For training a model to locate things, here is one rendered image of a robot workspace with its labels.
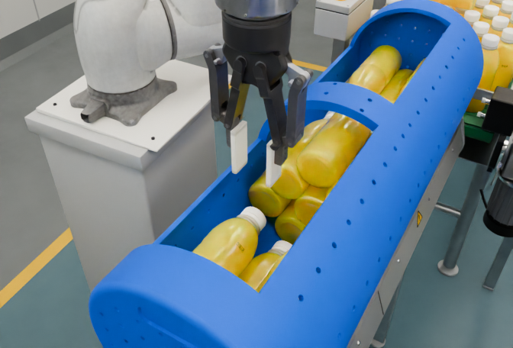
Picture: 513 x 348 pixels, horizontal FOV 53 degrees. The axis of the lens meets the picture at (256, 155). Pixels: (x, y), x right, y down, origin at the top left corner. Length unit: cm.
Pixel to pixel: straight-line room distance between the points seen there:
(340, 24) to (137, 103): 62
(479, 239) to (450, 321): 47
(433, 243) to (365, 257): 168
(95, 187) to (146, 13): 43
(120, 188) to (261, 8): 75
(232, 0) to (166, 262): 27
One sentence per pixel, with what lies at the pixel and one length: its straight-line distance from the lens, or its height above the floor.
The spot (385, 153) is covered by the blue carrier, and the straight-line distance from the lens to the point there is 74.
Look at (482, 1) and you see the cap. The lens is 161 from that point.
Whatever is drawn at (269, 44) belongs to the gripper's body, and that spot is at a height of 140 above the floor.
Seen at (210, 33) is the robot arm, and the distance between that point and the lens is 115.
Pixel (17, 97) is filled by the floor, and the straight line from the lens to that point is 341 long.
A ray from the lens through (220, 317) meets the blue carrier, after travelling 51.
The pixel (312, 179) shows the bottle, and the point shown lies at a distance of 79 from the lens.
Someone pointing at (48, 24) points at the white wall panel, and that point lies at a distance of 406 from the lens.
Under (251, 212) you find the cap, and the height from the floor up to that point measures 112.
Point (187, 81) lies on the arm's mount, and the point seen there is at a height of 101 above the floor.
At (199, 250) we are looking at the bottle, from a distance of 68.
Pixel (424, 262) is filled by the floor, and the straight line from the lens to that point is 225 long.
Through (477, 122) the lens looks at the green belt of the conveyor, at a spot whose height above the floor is 89.
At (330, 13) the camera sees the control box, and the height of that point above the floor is 107.
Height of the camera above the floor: 165
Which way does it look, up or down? 39 degrees down
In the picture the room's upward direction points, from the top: straight up
